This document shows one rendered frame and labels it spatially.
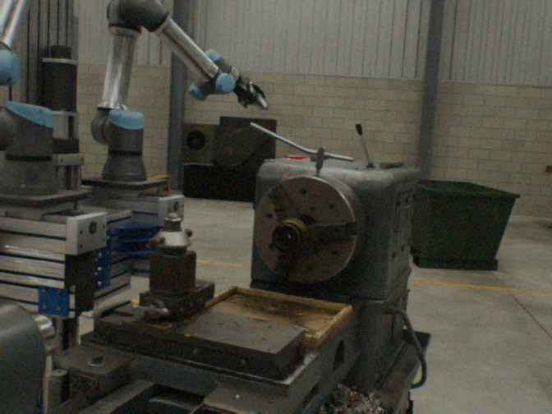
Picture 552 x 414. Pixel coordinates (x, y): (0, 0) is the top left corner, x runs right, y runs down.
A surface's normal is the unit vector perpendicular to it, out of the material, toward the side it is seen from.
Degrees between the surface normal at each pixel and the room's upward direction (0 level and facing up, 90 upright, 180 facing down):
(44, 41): 90
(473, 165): 90
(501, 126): 90
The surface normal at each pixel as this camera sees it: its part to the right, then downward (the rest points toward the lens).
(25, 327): 0.76, -0.54
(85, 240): 0.96, 0.09
